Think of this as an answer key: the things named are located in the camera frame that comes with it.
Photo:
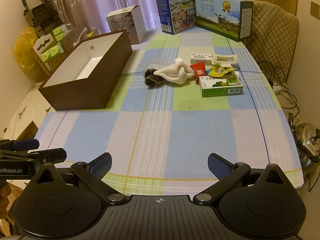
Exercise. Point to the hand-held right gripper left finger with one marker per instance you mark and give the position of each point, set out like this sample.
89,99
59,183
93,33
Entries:
101,166

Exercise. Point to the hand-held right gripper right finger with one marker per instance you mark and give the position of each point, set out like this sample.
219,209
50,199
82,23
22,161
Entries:
218,166

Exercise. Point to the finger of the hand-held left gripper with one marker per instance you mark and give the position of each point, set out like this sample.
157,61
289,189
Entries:
53,155
26,145

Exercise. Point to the brown storage box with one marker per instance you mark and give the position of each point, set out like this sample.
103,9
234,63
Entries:
82,95

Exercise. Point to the green medicine box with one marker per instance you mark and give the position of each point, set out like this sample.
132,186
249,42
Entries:
220,87

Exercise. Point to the white medicine box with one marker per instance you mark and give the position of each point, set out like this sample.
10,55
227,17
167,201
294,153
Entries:
200,59

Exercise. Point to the white round jar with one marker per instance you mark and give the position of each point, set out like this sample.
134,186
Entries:
178,60

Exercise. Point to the clear plastic box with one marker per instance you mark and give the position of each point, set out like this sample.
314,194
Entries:
160,63

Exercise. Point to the cream printed cloth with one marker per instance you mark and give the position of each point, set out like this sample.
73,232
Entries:
22,110

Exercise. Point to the yellow plastic bag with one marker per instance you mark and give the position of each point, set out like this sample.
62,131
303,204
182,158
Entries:
23,52

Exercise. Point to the yellow snack packet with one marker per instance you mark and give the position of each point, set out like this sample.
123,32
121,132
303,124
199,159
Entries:
217,72

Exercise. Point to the steel pot with lid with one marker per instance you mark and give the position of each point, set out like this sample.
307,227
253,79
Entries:
310,142

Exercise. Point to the stack of green tissue packs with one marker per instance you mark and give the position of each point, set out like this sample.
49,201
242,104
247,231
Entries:
53,52

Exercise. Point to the white power strip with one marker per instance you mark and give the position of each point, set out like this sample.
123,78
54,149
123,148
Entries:
278,89

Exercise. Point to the brown hair scrunchie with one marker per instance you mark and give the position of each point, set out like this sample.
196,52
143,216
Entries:
150,81

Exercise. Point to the red snack packet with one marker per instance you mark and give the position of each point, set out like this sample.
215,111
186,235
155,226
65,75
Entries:
198,70

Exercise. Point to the white knitted sock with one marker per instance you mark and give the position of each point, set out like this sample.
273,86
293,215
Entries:
175,73

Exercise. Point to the green tissue packs box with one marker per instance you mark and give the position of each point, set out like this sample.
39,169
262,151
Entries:
45,42

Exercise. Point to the white rectangular plastic holder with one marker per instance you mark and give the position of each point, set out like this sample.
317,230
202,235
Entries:
235,59

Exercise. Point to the white plastic item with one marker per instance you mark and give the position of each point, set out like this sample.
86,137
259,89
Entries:
81,36

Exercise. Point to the black folding step stool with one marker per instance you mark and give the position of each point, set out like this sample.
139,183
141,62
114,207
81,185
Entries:
37,15

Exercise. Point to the beige quilted chair cover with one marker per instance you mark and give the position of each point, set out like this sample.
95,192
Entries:
272,42

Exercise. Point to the white cardboard carton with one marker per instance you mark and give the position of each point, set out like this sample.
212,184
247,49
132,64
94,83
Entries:
136,25

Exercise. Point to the green milk carton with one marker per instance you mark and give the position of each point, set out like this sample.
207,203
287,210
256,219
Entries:
215,15

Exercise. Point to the pink lace curtain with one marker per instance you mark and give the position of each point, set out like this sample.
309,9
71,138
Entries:
87,0

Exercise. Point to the blue milk carton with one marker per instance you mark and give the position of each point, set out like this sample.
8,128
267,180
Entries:
180,10

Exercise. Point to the brass wall switch plate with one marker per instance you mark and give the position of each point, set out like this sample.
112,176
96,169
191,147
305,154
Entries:
315,10

